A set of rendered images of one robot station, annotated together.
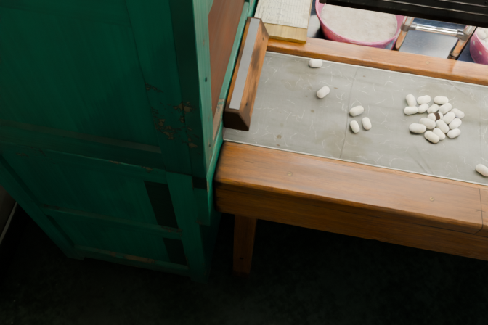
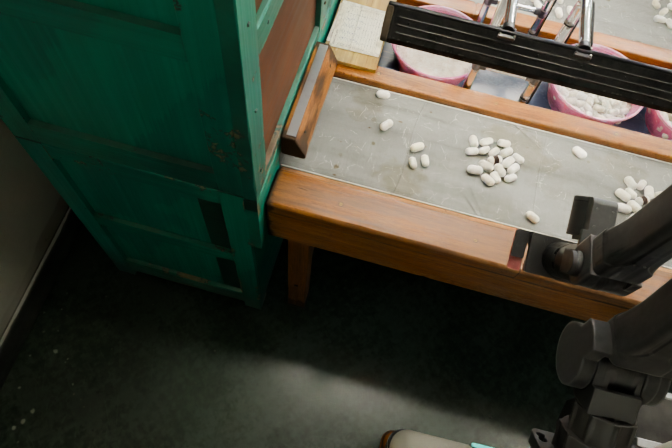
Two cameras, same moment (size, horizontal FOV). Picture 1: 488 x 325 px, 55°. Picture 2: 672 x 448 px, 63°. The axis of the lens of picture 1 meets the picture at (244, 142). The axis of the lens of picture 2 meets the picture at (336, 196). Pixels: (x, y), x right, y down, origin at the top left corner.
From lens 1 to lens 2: 23 cm
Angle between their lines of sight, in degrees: 4
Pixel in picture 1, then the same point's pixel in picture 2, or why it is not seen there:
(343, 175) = (393, 209)
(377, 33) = (452, 68)
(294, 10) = (368, 36)
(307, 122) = (366, 154)
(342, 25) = (417, 55)
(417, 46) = (494, 84)
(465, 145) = (520, 191)
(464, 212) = (504, 256)
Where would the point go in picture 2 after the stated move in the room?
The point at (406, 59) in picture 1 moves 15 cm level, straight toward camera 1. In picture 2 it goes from (475, 98) to (448, 138)
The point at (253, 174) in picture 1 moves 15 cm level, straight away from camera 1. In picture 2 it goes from (305, 201) to (318, 147)
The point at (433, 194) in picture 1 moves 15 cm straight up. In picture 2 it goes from (478, 236) to (501, 206)
